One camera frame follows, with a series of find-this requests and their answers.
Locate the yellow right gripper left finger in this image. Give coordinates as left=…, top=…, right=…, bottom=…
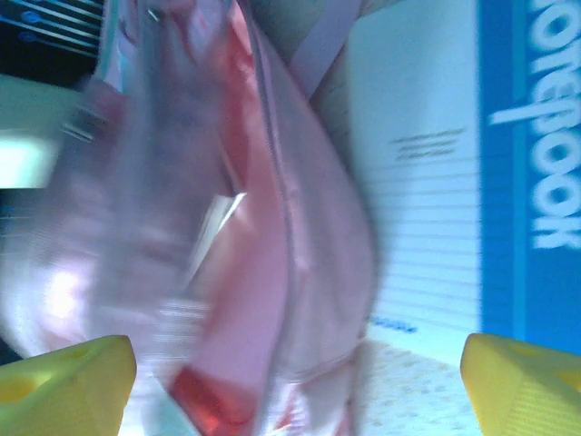
left=0, top=334, right=138, bottom=436

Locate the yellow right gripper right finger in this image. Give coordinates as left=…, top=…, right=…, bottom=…
left=460, top=332, right=581, bottom=436

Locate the blue lined notebook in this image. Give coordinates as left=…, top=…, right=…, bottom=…
left=312, top=0, right=581, bottom=364

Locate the pink student backpack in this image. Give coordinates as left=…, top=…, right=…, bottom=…
left=0, top=0, right=387, bottom=436

